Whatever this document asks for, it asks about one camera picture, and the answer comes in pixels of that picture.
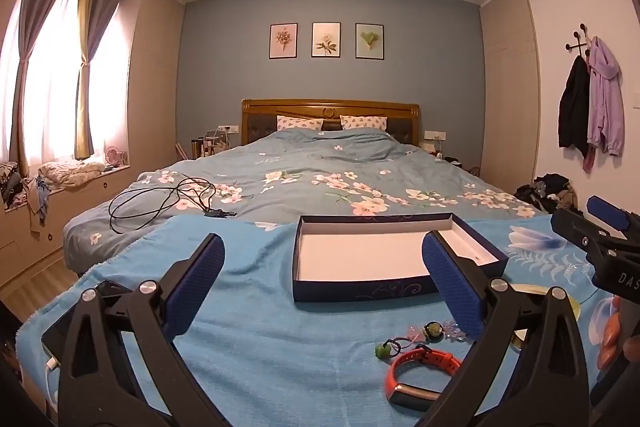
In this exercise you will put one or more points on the green leaf framed picture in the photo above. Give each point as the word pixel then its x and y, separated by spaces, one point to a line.
pixel 370 40

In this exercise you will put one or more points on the dark clothes pile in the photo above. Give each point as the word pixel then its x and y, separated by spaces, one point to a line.
pixel 547 192

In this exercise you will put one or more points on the orange smartwatch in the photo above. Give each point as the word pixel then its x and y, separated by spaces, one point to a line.
pixel 400 374

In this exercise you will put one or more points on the window bench with drawers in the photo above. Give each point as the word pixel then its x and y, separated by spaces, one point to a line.
pixel 75 212

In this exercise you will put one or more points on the yellow and grey curtain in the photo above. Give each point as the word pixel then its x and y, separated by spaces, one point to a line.
pixel 87 82

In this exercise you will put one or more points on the white sheer curtain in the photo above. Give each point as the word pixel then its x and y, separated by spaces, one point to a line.
pixel 55 97

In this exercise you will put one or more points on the black smartphone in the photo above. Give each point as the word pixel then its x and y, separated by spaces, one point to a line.
pixel 52 337

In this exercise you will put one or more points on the white flower framed picture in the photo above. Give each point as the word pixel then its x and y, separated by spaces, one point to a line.
pixel 326 39

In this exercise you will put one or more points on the white wall socket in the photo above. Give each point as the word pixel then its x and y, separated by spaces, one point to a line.
pixel 228 128
pixel 435 135

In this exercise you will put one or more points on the teal floral duvet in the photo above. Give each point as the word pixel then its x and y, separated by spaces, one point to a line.
pixel 300 162

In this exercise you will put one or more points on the black wall coat rack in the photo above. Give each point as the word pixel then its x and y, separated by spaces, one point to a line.
pixel 580 39

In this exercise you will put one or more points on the pink flower framed picture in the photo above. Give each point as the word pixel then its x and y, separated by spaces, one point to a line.
pixel 283 41

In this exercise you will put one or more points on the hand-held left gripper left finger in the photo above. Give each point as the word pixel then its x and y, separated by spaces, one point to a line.
pixel 195 287

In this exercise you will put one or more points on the beige cloth pile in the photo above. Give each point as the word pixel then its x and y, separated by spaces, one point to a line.
pixel 70 172

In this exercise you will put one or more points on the round green bead ornament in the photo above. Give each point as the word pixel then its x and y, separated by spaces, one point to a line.
pixel 432 329

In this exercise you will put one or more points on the white patterned pillow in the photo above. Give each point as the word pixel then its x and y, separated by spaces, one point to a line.
pixel 300 123
pixel 364 122

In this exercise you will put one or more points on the black jacket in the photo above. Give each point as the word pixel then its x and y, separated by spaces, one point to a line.
pixel 574 107

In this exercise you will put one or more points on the small pink fan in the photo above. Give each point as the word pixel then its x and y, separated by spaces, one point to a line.
pixel 115 157

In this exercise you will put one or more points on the dark blue shallow box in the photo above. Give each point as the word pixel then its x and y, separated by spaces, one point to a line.
pixel 360 257

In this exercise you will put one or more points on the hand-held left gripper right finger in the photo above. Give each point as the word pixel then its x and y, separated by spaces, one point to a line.
pixel 452 287

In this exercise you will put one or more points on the yellow-green bangle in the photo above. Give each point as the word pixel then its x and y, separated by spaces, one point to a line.
pixel 575 309

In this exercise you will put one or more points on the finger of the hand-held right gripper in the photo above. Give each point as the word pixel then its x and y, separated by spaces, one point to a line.
pixel 607 213
pixel 580 229

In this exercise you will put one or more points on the purple jacket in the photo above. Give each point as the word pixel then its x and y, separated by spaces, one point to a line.
pixel 607 97

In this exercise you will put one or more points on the blue flower print blanket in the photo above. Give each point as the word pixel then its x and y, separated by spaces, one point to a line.
pixel 275 332

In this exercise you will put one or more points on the beige wardrobe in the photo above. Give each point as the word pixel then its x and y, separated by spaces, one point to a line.
pixel 155 82
pixel 510 82

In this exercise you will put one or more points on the black and green rings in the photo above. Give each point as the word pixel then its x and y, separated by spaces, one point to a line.
pixel 382 350

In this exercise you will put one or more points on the wooden bed headboard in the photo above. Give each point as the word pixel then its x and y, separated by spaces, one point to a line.
pixel 330 107

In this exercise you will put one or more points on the group of cosmetic bottles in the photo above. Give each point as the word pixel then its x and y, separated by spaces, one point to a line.
pixel 207 144

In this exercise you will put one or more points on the mixed clothes pile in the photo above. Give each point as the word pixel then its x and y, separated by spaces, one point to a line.
pixel 20 192

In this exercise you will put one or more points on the person's right hand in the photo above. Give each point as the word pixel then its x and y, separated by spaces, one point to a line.
pixel 612 342

